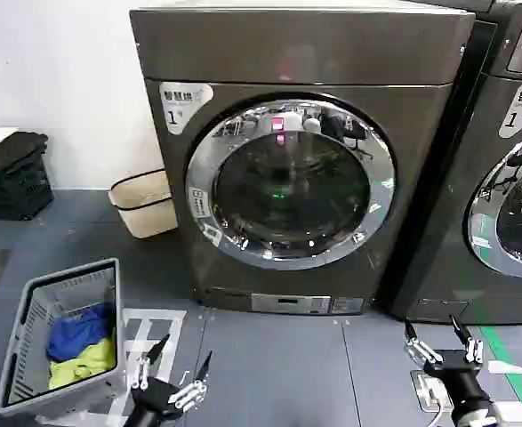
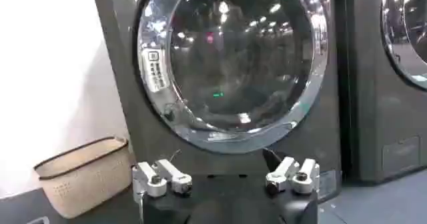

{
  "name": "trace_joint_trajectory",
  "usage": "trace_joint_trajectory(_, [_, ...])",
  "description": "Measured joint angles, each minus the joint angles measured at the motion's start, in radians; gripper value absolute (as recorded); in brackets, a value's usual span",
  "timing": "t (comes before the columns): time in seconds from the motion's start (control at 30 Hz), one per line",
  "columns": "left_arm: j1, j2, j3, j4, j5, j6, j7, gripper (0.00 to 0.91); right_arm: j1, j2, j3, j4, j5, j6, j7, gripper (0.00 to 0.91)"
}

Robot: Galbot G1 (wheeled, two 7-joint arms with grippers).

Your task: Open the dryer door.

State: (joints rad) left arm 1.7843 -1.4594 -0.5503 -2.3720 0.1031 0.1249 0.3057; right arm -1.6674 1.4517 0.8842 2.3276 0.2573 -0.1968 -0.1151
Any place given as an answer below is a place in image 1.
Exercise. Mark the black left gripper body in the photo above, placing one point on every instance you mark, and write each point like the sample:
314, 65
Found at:
151, 400

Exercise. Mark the blue garment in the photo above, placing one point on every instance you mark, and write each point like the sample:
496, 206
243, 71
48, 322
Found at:
76, 331

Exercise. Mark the beige fabric laundry bag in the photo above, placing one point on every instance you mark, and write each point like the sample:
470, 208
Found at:
147, 200

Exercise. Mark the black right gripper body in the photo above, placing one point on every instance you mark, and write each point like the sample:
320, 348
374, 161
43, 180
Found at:
458, 378

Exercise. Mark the yellow-green garment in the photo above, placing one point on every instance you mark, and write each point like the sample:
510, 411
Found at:
89, 360

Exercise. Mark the grey dryer with number label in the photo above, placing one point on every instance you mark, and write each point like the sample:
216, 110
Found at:
287, 53

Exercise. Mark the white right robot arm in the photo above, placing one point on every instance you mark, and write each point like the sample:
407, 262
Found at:
500, 416

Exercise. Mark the round glass dryer door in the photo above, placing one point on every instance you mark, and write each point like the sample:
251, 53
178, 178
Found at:
291, 178
518, 209

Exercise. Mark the black plastic crate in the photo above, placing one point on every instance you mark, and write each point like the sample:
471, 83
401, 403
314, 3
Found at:
13, 193

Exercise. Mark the grey plastic laundry basket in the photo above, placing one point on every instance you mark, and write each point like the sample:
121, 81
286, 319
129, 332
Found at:
18, 356

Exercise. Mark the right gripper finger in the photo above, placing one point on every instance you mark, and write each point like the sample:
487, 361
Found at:
467, 342
418, 349

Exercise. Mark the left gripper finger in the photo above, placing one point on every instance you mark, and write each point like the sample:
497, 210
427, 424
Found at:
194, 384
147, 362

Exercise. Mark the grey dryer with drawer panel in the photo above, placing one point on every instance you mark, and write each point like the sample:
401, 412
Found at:
447, 222

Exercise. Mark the steel floor power socket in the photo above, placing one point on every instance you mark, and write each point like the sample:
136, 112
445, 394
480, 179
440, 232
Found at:
425, 389

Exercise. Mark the black folded cloth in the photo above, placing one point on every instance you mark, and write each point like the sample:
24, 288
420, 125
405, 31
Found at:
9, 149

